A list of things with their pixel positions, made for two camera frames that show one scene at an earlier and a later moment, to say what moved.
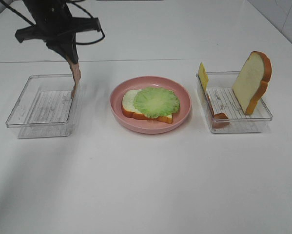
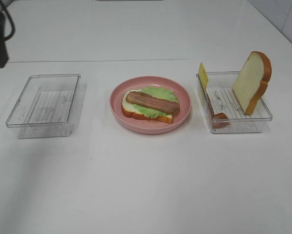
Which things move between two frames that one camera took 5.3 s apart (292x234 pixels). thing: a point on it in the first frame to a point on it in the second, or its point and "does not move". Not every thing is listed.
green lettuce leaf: [155, 102] does not move
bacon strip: [76, 71] to [150, 101]
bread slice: [128, 110] does not move
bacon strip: [219, 120] does not move
